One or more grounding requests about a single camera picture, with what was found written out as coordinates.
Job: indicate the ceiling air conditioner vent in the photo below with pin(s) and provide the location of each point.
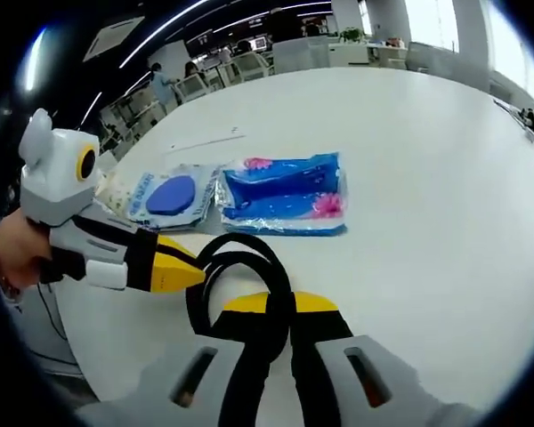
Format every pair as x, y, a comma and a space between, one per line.
111, 40

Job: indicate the clear pouch with blue disc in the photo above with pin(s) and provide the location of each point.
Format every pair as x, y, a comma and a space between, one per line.
171, 198

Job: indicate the white table outlet strip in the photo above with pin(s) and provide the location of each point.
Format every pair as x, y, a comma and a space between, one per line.
204, 141

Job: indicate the white cabinet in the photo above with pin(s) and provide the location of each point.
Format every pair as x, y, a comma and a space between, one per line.
300, 55

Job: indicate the potted green plant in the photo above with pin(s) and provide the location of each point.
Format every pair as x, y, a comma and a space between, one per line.
351, 34

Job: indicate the blue floral tissue pack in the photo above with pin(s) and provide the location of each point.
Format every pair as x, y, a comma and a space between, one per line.
285, 195

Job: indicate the white side desk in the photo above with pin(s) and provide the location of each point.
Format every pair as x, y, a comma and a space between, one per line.
385, 52

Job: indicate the white paper cup green print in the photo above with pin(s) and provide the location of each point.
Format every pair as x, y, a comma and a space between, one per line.
113, 195

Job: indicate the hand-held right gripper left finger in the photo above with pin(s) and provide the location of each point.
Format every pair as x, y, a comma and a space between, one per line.
240, 391

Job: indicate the person's left hand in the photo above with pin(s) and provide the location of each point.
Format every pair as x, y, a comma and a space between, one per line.
18, 249

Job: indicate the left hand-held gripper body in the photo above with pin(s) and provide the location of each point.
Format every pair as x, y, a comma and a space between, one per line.
53, 178

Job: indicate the wide bright window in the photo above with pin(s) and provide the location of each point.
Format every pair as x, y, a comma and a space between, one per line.
525, 49

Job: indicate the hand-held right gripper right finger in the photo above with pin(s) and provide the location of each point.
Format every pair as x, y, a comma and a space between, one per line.
311, 387

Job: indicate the white office chair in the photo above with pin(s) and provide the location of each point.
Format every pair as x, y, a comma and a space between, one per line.
251, 66
195, 85

